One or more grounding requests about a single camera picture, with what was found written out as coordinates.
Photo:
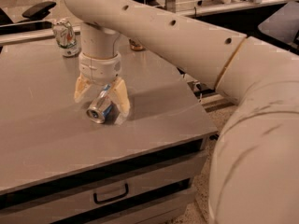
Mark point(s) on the blue silver redbull can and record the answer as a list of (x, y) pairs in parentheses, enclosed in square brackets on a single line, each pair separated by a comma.
[(100, 106)]

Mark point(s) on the black drawer handle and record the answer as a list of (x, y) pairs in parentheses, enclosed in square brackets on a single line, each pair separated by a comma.
[(110, 193)]

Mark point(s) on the black office chair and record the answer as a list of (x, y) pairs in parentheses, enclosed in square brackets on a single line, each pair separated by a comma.
[(19, 16)]

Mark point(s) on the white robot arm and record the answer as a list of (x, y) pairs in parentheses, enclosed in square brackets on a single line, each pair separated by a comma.
[(254, 175)]

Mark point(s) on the grey cabinet drawer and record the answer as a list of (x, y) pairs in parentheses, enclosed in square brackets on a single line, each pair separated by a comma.
[(150, 195)]

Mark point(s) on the white green soda can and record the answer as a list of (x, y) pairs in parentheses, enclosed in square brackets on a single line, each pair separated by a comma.
[(65, 37)]

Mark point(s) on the orange gold soda can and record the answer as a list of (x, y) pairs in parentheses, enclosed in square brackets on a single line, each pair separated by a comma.
[(135, 46)]

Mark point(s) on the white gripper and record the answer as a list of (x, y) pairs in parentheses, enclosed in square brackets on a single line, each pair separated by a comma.
[(99, 68)]

